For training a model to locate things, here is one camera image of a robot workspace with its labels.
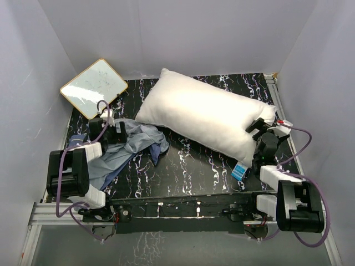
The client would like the blue fish print pillowcase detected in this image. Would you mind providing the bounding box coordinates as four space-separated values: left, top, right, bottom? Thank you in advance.
66 119 170 192

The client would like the white pillow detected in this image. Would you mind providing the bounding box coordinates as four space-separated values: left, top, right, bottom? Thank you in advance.
135 68 277 167

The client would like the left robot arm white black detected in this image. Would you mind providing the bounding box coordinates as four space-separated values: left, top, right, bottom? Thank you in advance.
46 117 128 221

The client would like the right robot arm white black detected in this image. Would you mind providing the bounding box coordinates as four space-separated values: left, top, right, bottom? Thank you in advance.
246 118 324 233

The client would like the blue pillow care label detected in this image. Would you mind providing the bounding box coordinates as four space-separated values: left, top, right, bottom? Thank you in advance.
231 161 248 181

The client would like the white board orange edge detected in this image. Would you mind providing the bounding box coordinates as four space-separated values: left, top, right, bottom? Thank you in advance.
60 58 128 120

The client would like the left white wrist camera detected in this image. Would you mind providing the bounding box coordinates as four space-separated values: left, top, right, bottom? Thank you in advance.
99 109 115 128

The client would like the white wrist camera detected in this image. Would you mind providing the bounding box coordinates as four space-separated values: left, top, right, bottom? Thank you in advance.
99 109 115 128
268 120 293 137

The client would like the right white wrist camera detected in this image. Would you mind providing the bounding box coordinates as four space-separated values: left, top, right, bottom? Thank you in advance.
268 120 293 137

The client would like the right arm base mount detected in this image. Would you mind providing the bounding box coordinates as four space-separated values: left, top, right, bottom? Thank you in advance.
221 203 280 244

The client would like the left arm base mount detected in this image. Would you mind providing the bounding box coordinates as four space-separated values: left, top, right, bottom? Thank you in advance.
78 205 131 243

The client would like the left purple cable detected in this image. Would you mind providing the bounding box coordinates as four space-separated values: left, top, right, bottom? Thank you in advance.
55 100 110 242

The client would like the aluminium frame rail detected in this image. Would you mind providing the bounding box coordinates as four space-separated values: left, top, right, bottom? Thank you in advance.
19 73 343 266

